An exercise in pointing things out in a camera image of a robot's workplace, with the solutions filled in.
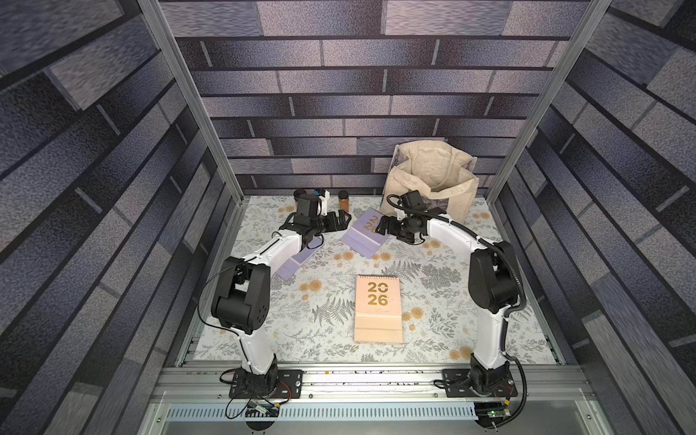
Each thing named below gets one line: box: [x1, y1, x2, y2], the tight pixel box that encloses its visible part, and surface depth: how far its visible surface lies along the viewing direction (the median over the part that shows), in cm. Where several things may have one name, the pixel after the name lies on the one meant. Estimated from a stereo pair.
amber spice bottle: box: [338, 189, 351, 213], surface depth 112 cm
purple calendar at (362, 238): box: [341, 207, 390, 260], surface depth 108 cm
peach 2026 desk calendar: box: [354, 275, 404, 344], surface depth 87 cm
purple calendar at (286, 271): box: [275, 235, 324, 281], surface depth 99 cm
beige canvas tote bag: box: [379, 139, 480, 224], surface depth 100 cm
